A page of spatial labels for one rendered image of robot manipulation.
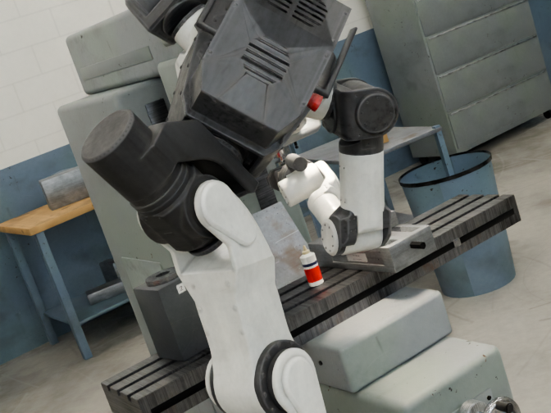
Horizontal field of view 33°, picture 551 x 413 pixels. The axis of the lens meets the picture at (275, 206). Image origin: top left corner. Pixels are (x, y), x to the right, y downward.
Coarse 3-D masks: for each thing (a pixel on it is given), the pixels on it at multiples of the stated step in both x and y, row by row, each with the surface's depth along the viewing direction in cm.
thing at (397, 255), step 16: (320, 240) 259; (400, 240) 234; (416, 240) 236; (432, 240) 239; (320, 256) 258; (336, 256) 252; (352, 256) 246; (368, 256) 240; (384, 256) 234; (400, 256) 233; (416, 256) 236
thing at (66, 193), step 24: (72, 168) 599; (48, 192) 584; (72, 192) 589; (24, 216) 605; (48, 216) 567; (72, 216) 560; (24, 264) 613; (48, 264) 555; (96, 288) 603; (120, 288) 599; (48, 312) 615; (72, 312) 563; (96, 312) 575; (48, 336) 622
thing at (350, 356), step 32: (416, 288) 242; (352, 320) 234; (384, 320) 227; (416, 320) 231; (448, 320) 236; (320, 352) 227; (352, 352) 221; (384, 352) 226; (416, 352) 231; (352, 384) 221
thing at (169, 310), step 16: (160, 272) 228; (144, 288) 223; (160, 288) 218; (176, 288) 220; (144, 304) 225; (160, 304) 219; (176, 304) 220; (192, 304) 223; (160, 320) 222; (176, 320) 220; (192, 320) 223; (160, 336) 225; (176, 336) 220; (192, 336) 223; (160, 352) 229; (176, 352) 222; (192, 352) 222
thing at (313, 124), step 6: (312, 120) 233; (318, 120) 234; (312, 126) 234; (318, 126) 235; (300, 132) 232; (306, 132) 233; (312, 132) 235; (294, 138) 231; (300, 138) 234; (288, 144) 232
